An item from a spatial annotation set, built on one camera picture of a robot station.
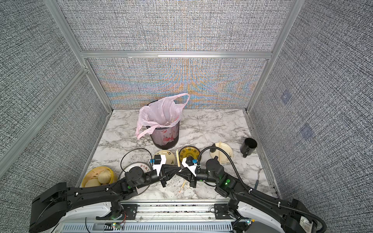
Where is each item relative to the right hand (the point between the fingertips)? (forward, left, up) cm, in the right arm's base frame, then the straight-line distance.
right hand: (177, 170), depth 68 cm
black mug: (+19, -42, -13) cm, 48 cm away
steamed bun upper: (+1, +40, -12) cm, 41 cm away
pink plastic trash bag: (+39, +10, -3) cm, 40 cm away
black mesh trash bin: (+21, +8, -5) cm, 23 cm away
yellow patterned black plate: (+19, -6, -18) cm, 27 cm away
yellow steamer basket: (+4, +49, -16) cm, 52 cm away
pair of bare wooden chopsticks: (+3, -18, +13) cm, 22 cm away
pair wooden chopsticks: (+2, -1, +9) cm, 9 cm away
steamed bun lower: (-2, +47, -14) cm, 49 cm away
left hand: (-1, -3, +3) cm, 4 cm away
